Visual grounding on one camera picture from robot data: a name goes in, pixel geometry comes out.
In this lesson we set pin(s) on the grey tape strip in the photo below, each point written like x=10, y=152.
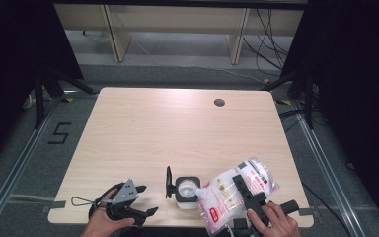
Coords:
x=56, y=205
x=306, y=211

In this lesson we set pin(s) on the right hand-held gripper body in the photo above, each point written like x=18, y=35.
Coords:
x=256, y=205

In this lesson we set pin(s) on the person's right hand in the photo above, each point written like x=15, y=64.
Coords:
x=278, y=223

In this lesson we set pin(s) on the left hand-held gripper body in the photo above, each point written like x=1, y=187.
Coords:
x=123, y=196

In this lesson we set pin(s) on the beige wooden desk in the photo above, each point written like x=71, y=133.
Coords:
x=177, y=19

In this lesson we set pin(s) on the black metal stand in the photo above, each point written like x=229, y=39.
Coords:
x=49, y=89
x=304, y=95

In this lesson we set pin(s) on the metal floor rail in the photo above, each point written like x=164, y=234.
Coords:
x=16, y=164
x=329, y=171

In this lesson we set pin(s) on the yellow tape piece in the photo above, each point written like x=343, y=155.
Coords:
x=67, y=99
x=266, y=80
x=284, y=102

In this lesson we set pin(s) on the person's left hand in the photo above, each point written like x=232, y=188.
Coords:
x=103, y=223

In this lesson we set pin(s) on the red and white sugar bag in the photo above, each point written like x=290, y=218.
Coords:
x=218, y=197

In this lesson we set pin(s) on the black curtain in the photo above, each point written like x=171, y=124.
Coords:
x=13, y=65
x=358, y=82

